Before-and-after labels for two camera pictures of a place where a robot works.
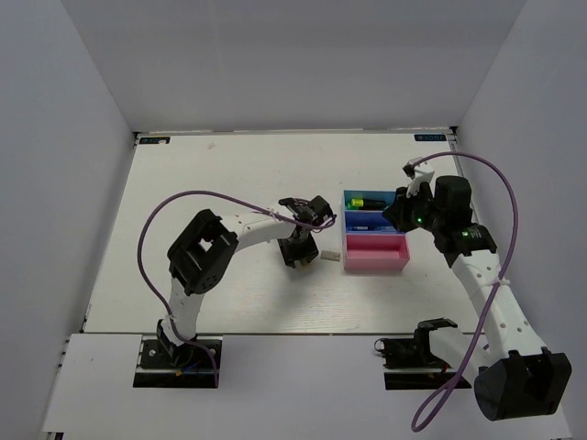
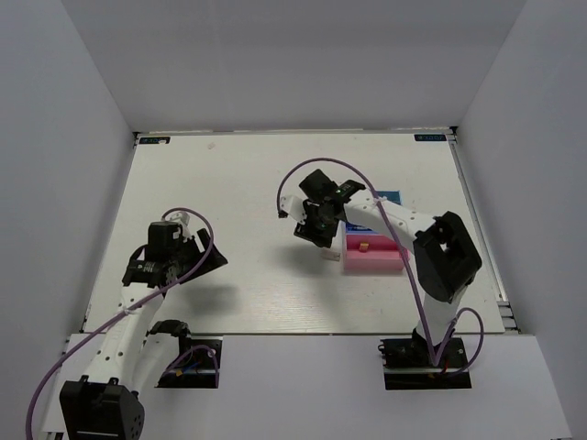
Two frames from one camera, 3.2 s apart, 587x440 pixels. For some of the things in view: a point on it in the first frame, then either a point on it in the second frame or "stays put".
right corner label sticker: (430, 137) stays put
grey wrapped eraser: (330, 255) stays put
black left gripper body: (297, 248) to (187, 257)
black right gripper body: (416, 211) to (317, 227)
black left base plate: (191, 368) stays put
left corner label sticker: (154, 140) stays put
